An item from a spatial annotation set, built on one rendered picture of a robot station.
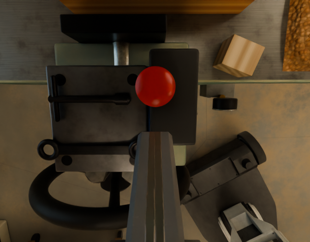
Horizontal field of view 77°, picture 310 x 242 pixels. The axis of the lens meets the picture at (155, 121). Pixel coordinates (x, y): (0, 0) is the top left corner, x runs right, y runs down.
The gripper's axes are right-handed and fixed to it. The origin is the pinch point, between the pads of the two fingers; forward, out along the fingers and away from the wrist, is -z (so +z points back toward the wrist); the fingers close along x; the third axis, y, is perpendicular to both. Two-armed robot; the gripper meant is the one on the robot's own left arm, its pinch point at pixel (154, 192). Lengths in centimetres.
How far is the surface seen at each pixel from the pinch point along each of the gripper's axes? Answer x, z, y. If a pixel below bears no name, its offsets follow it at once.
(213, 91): 16.4, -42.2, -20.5
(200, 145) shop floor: 29, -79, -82
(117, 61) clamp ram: -3.9, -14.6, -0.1
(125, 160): -2.7, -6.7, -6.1
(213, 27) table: 7.5, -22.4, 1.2
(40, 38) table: -15.0, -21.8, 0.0
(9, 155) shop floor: -92, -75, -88
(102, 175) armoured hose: -5.6, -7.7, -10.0
